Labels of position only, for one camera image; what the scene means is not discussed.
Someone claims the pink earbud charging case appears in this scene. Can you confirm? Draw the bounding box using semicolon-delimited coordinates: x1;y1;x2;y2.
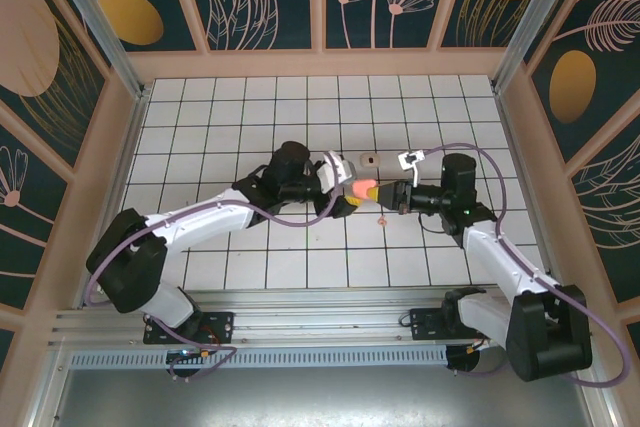
349;178;377;200

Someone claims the grey metal sheet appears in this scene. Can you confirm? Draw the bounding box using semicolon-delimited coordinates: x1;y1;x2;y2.
47;365;609;427

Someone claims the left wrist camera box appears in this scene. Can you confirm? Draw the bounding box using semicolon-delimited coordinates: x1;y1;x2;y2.
318;149;358;194

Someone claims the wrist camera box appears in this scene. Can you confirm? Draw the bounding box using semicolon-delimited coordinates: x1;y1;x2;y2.
318;149;358;194
397;149;427;187

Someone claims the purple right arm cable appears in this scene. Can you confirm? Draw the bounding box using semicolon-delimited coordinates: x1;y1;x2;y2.
422;143;629;388

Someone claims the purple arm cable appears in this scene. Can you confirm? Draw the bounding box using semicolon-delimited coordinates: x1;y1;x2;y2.
422;143;629;388
85;151;337;383

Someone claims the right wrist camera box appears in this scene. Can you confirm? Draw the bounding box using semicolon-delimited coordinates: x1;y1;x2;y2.
397;149;427;187

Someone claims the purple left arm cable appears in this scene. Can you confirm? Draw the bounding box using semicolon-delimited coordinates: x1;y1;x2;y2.
85;151;337;383

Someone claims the aluminium side rail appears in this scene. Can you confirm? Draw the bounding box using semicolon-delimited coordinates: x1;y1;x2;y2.
493;89;557;281

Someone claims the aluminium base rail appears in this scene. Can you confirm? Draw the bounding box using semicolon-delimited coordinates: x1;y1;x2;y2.
48;288;599;349

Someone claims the orange oval feather wall panel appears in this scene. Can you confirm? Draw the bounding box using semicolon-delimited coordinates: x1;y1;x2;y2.
524;0;640;164

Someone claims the leaf outline wall panel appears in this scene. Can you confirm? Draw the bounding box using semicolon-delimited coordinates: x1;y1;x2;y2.
567;129;640;306

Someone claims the slotted grey cable duct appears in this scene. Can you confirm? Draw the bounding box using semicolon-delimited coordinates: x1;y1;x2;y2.
66;345;450;369

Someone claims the aluminium frame post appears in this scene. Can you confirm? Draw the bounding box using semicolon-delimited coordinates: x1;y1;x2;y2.
39;0;151;101
490;0;596;94

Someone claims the orange oval leaf wall panel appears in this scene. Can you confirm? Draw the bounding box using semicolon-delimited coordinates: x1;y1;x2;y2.
74;0;210;54

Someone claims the flower outline wall panel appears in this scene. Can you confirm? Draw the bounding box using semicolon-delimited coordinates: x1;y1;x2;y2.
0;106;71;312

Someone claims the beige disc wall panel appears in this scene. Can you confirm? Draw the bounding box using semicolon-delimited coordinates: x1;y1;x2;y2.
0;0;112;174

